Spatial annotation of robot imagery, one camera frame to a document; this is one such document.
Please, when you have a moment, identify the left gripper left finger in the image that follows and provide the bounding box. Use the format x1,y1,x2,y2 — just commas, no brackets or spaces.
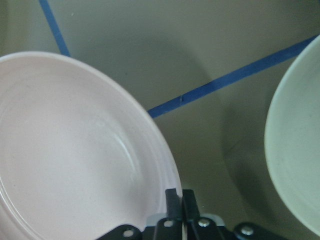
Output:
165,188,182,220

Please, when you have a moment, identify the white plate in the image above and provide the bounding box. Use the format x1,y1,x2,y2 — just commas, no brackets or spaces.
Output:
264,37,320,234

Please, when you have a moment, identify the pink plate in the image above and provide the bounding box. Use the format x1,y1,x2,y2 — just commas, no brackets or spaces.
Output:
0,52,182,240

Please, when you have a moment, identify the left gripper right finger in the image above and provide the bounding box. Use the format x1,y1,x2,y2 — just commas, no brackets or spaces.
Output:
182,189,200,220

